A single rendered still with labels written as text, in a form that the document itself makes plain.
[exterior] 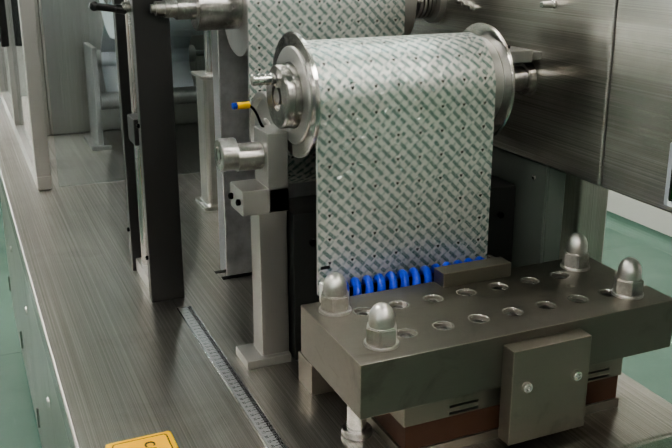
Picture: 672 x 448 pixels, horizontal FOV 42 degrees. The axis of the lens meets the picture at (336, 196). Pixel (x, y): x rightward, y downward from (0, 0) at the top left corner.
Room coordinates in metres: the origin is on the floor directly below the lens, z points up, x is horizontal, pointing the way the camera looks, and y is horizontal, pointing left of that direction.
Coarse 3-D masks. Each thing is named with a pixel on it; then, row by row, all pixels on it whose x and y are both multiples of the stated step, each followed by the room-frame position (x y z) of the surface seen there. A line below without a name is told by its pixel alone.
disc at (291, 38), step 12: (288, 36) 1.03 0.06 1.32; (300, 36) 1.00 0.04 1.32; (276, 48) 1.07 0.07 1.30; (300, 48) 0.99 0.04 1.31; (276, 60) 1.07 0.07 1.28; (312, 60) 0.97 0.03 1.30; (312, 72) 0.96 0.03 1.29; (312, 84) 0.96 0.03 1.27; (312, 96) 0.96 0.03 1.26; (312, 108) 0.96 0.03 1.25; (312, 120) 0.96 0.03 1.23; (312, 132) 0.96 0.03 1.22; (288, 144) 1.03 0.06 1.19; (300, 144) 1.00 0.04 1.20; (312, 144) 0.97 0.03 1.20; (300, 156) 1.00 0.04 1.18
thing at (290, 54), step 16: (288, 48) 1.02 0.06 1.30; (304, 64) 0.98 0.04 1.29; (496, 64) 1.07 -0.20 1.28; (304, 80) 0.98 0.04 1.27; (496, 80) 1.06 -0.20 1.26; (304, 96) 0.98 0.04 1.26; (496, 96) 1.07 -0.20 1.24; (304, 112) 0.98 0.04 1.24; (496, 112) 1.08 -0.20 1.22; (288, 128) 1.02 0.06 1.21; (304, 128) 0.98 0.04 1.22
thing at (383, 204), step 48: (336, 144) 0.97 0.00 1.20; (384, 144) 1.00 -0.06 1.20; (432, 144) 1.02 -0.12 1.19; (480, 144) 1.05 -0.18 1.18; (336, 192) 0.97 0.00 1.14; (384, 192) 1.00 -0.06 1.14; (432, 192) 1.02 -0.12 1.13; (480, 192) 1.05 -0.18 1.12; (336, 240) 0.97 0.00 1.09; (384, 240) 1.00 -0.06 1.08; (432, 240) 1.02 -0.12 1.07; (480, 240) 1.05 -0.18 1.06
